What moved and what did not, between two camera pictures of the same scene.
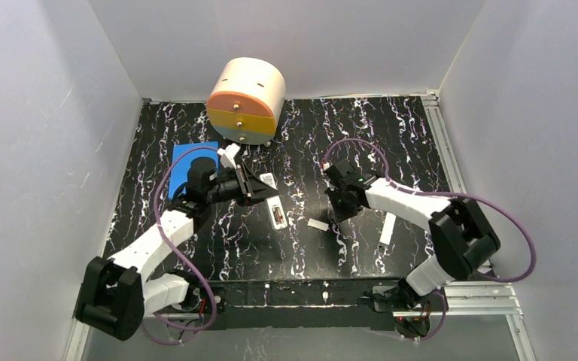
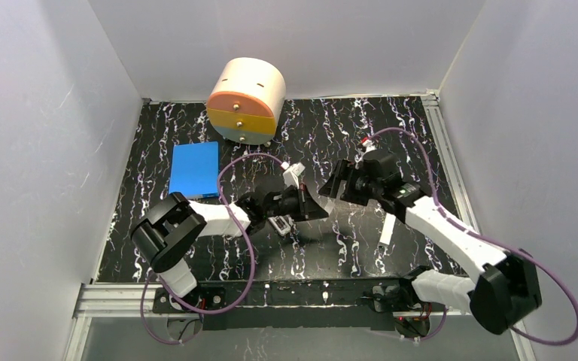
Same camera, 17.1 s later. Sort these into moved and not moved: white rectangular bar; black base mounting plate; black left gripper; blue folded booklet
Moved: black left gripper
Not moved: white rectangular bar; blue folded booklet; black base mounting plate
